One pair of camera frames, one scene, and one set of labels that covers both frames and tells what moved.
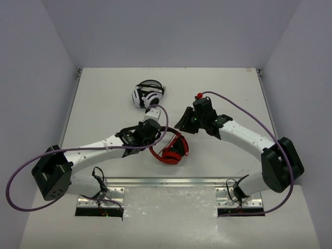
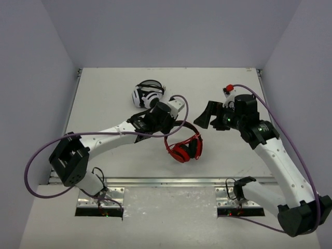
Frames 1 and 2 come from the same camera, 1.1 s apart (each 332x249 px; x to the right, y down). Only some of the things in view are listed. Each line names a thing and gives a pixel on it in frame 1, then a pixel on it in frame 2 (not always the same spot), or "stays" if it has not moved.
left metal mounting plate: [110, 197] stays
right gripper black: [184, 124] → [211, 110]
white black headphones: [147, 93] stays
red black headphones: [177, 148] → [191, 148]
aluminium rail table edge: [157, 181] stays
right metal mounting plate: [225, 197] stays
